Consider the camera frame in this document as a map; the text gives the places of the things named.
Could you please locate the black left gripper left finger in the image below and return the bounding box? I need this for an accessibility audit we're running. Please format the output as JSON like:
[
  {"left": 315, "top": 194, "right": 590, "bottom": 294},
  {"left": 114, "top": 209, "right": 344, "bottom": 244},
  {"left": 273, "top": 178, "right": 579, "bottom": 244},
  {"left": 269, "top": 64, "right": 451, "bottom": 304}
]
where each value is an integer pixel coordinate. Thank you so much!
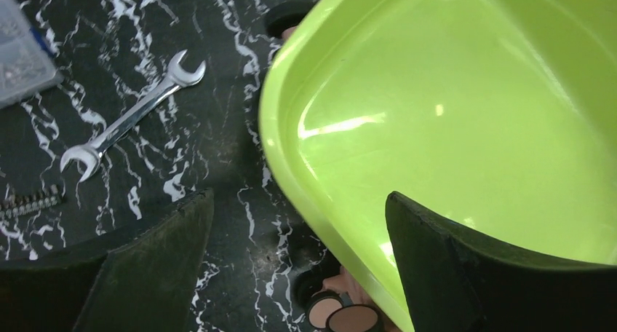
[{"left": 1, "top": 189, "right": 214, "bottom": 331}]

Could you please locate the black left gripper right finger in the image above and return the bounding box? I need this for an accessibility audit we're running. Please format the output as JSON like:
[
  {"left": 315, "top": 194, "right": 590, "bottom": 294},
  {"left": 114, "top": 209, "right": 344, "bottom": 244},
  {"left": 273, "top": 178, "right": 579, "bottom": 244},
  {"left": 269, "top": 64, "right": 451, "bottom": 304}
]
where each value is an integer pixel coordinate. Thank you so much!
[{"left": 385, "top": 191, "right": 616, "bottom": 331}]

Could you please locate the lime green plastic basin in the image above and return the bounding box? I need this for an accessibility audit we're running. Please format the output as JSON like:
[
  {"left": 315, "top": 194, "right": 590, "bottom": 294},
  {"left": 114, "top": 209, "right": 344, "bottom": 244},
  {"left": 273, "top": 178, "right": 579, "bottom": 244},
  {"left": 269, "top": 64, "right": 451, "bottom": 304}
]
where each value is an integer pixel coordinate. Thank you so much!
[{"left": 259, "top": 0, "right": 616, "bottom": 331}]

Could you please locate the pink hard shell suitcase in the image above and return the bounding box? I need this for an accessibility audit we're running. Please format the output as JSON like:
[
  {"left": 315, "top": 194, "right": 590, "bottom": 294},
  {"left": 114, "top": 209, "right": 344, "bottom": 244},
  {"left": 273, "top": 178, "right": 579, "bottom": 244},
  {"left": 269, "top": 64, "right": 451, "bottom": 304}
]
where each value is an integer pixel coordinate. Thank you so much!
[{"left": 263, "top": 0, "right": 400, "bottom": 331}]

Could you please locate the silver open end wrench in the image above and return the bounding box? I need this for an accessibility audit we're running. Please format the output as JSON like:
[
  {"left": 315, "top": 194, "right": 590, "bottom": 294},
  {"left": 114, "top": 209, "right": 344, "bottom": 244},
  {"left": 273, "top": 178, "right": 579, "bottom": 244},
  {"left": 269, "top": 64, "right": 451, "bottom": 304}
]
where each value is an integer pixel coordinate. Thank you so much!
[{"left": 60, "top": 50, "right": 207, "bottom": 181}]

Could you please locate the strip of metal screws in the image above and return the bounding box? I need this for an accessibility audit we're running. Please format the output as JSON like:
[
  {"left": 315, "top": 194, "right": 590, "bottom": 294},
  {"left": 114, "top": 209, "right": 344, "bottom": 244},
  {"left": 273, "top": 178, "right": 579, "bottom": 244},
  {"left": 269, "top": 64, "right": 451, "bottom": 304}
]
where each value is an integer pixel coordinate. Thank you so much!
[{"left": 1, "top": 184, "right": 64, "bottom": 221}]

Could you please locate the clear screw assortment box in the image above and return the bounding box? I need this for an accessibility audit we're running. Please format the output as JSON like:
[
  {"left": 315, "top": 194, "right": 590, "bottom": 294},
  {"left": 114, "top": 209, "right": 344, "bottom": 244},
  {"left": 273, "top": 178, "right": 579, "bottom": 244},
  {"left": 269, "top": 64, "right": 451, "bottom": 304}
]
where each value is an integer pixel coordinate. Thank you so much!
[{"left": 1, "top": 0, "right": 63, "bottom": 108}]

